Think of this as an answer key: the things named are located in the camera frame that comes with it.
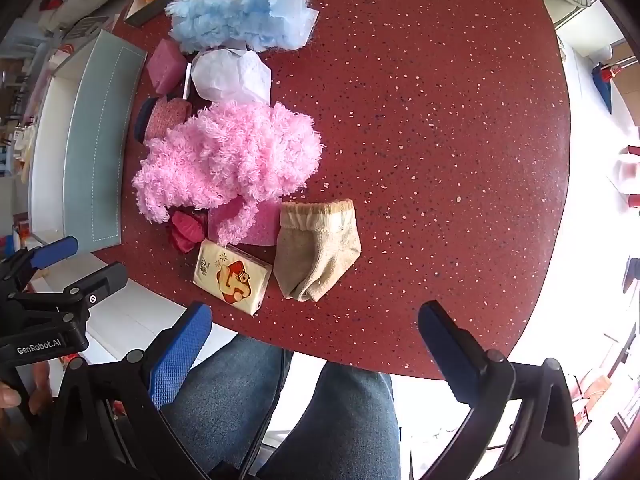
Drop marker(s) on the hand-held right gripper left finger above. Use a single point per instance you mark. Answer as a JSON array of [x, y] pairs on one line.
[[180, 360]]

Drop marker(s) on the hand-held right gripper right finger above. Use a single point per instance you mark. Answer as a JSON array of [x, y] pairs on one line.
[[450, 355]]

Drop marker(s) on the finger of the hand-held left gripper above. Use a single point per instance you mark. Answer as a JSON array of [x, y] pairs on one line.
[[52, 253], [102, 282]]

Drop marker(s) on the cartoon print tissue pack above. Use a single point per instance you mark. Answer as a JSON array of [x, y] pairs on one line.
[[232, 277]]

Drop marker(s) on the white grey storage box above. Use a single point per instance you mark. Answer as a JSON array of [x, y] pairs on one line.
[[95, 160]]

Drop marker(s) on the large pink foam sponge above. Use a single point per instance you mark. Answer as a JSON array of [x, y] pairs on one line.
[[265, 227]]

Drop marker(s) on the beige sock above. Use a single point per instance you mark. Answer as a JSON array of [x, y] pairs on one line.
[[315, 255]]

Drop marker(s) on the pink fluffy cloth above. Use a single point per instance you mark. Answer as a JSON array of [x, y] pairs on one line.
[[230, 160]]

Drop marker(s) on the pink navy striped sock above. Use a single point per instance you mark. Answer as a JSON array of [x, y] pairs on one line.
[[167, 117]]

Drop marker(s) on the small pink foam sponge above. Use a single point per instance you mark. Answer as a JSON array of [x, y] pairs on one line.
[[165, 66]]

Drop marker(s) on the white plastic bag bundle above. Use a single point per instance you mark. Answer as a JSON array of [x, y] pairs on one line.
[[230, 77]]

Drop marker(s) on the blue fluffy cloth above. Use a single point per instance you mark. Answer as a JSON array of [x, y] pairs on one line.
[[235, 15]]

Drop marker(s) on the person's left hand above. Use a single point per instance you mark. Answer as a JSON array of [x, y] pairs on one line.
[[40, 385]]

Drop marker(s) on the red knit item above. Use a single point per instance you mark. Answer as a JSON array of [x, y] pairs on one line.
[[186, 232]]

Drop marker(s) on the person's blue jeans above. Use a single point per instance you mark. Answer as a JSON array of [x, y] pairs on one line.
[[340, 425]]

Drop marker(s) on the grey plastic stool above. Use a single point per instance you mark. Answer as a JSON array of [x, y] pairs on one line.
[[90, 25]]

